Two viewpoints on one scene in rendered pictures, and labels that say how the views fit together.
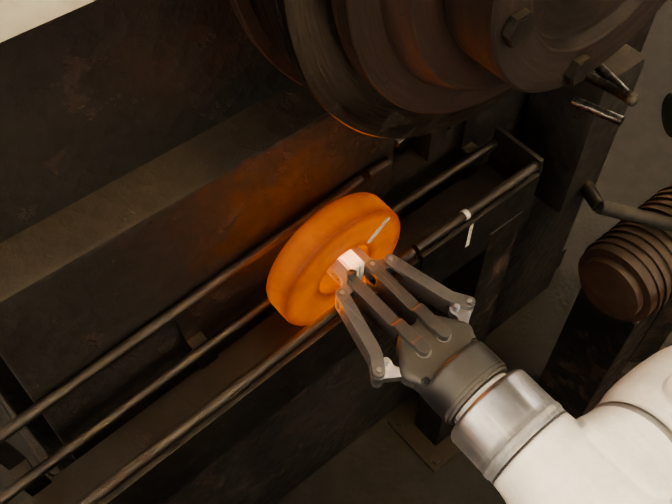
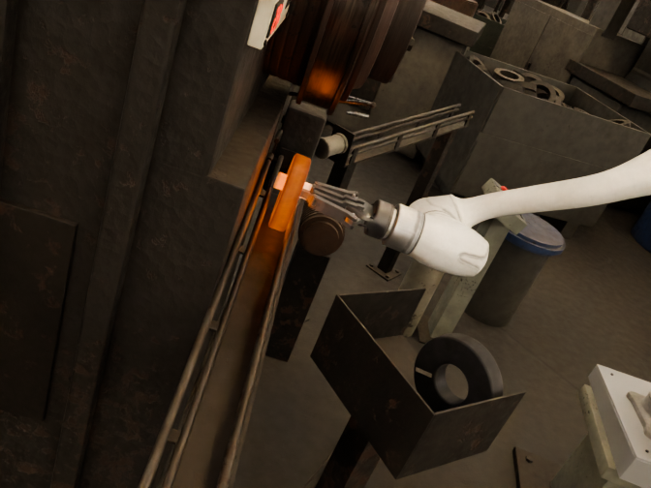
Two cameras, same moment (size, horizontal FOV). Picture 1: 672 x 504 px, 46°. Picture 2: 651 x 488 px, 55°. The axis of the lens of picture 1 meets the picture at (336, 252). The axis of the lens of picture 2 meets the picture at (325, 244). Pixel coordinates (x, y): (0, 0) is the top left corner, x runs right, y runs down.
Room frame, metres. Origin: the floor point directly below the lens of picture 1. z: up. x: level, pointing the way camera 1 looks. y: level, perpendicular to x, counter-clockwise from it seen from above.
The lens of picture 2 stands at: (-0.22, 0.88, 1.25)
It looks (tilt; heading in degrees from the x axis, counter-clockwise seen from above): 28 degrees down; 303
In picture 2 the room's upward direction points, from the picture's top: 22 degrees clockwise
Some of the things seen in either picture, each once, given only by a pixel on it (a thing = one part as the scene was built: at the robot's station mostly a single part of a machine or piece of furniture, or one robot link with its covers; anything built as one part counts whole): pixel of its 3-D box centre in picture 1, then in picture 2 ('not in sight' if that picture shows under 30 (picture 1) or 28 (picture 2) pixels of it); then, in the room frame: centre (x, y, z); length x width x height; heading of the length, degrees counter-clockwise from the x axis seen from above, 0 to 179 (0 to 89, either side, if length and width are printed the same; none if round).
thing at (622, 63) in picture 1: (569, 120); (293, 150); (0.74, -0.30, 0.68); 0.11 x 0.08 x 0.24; 40
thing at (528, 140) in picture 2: not in sight; (516, 140); (1.15, -2.84, 0.39); 1.03 x 0.83 x 0.77; 55
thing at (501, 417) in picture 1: (503, 421); (400, 228); (0.29, -0.15, 0.75); 0.09 x 0.06 x 0.09; 130
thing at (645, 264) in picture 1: (615, 322); (301, 276); (0.68, -0.47, 0.27); 0.22 x 0.13 x 0.53; 130
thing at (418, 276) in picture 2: not in sight; (425, 271); (0.54, -0.99, 0.26); 0.12 x 0.12 x 0.52
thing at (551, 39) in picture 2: not in sight; (543, 81); (1.77, -4.46, 0.55); 1.10 x 0.53 x 1.10; 150
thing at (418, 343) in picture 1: (385, 320); (334, 204); (0.39, -0.05, 0.76); 0.11 x 0.01 x 0.04; 41
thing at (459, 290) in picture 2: not in sight; (471, 268); (0.44, -1.12, 0.31); 0.24 x 0.16 x 0.62; 130
